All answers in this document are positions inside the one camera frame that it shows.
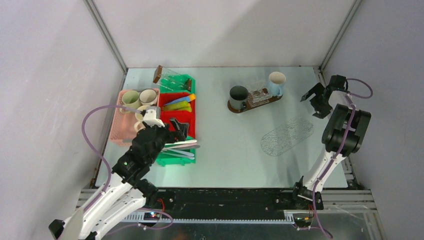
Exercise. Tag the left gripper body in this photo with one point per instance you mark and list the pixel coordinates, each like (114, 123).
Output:
(164, 135)

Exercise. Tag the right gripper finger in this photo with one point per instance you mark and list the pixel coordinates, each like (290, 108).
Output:
(317, 91)
(322, 111)

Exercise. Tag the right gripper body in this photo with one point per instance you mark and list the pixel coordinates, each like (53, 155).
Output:
(323, 104)

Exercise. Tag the light blue mug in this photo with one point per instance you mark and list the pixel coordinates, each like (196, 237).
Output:
(275, 83)

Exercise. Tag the clear acrylic holder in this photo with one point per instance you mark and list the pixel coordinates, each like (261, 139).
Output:
(258, 92)

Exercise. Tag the black mug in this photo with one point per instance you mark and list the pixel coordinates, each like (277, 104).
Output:
(238, 96)

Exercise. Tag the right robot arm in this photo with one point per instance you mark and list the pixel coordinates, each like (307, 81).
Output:
(342, 136)

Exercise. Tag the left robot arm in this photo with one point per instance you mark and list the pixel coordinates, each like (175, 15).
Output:
(127, 190)

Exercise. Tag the white toothbrush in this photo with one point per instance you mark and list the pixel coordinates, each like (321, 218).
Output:
(190, 141)

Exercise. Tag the clear textured oval tray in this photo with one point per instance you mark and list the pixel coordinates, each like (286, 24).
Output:
(286, 136)

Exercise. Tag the brown wooden oval tray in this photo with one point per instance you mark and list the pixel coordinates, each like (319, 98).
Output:
(252, 105)

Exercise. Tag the red plastic bin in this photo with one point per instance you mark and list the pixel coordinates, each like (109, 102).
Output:
(182, 116)

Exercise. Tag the cream mug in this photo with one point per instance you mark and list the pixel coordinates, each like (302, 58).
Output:
(139, 116)

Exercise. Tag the green bin with toothbrushes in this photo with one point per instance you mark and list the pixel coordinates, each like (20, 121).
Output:
(164, 159)

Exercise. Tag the pink perforated basket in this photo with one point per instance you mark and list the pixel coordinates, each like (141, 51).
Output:
(122, 130)

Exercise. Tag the white ribbed mug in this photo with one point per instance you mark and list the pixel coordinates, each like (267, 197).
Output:
(148, 97)

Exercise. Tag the green mug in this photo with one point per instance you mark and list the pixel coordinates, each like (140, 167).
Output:
(131, 99)

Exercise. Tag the green bin at back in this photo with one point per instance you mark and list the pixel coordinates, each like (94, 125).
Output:
(177, 83)

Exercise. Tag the clear holder with brown ends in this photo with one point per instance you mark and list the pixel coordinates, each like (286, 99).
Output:
(162, 72)

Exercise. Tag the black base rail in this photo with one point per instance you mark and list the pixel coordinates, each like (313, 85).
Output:
(257, 205)

